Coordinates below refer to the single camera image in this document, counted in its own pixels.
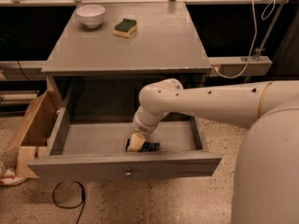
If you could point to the dark blue rxbar wrapper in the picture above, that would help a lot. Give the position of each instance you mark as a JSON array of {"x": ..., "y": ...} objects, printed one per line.
[{"x": 149, "y": 147}]

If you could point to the grey cabinet with counter top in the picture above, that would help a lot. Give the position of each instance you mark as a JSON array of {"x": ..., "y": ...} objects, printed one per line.
[{"x": 108, "y": 71}]

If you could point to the cardboard box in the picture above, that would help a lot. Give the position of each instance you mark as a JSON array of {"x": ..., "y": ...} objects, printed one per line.
[{"x": 32, "y": 137}]

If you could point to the metal drawer knob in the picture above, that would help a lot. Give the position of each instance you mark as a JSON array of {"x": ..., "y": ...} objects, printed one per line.
[{"x": 128, "y": 173}]

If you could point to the white ceramic bowl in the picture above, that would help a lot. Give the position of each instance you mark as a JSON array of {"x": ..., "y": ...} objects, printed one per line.
[{"x": 91, "y": 16}]

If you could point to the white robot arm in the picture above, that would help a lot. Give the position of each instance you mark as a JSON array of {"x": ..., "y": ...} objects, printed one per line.
[{"x": 239, "y": 105}]

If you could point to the red and white cloth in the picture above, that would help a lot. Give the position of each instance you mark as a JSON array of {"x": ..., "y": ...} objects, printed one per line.
[{"x": 8, "y": 177}]

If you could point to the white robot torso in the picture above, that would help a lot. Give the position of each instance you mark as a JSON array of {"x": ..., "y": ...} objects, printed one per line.
[{"x": 266, "y": 182}]

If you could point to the grey open top drawer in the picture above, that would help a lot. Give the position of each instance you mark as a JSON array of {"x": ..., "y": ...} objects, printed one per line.
[{"x": 85, "y": 148}]

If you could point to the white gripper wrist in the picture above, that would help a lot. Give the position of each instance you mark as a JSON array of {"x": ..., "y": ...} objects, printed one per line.
[{"x": 142, "y": 128}]

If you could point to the grey wall rail shelf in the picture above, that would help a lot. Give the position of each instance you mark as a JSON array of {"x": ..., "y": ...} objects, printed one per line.
[{"x": 239, "y": 66}]

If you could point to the green and yellow sponge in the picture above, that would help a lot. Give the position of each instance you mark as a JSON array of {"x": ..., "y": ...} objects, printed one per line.
[{"x": 125, "y": 28}]

